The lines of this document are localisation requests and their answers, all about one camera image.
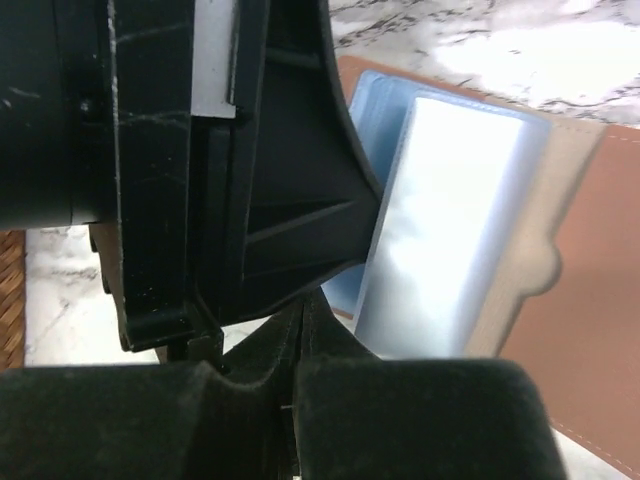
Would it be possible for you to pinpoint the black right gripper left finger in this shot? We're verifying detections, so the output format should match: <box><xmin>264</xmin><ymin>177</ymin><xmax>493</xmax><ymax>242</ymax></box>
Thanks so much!
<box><xmin>1</xmin><ymin>302</ymin><xmax>303</xmax><ymax>479</ymax></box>

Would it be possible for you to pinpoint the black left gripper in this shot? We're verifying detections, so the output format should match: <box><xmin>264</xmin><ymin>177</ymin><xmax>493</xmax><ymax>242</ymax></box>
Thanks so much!
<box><xmin>1</xmin><ymin>1</ymin><xmax>380</xmax><ymax>351</ymax></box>

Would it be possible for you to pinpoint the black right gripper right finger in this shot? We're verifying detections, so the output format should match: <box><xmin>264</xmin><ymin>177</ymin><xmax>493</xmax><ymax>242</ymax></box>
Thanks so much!
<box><xmin>294</xmin><ymin>292</ymin><xmax>566</xmax><ymax>479</ymax></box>

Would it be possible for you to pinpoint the tan leather card holder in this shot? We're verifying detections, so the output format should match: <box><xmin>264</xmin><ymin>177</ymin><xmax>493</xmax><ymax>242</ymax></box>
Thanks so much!
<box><xmin>324</xmin><ymin>56</ymin><xmax>639</xmax><ymax>479</ymax></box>

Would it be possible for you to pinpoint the brown woven divided tray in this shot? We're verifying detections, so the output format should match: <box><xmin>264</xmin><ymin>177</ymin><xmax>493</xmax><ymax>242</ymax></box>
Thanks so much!
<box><xmin>0</xmin><ymin>230</ymin><xmax>26</xmax><ymax>372</ymax></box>

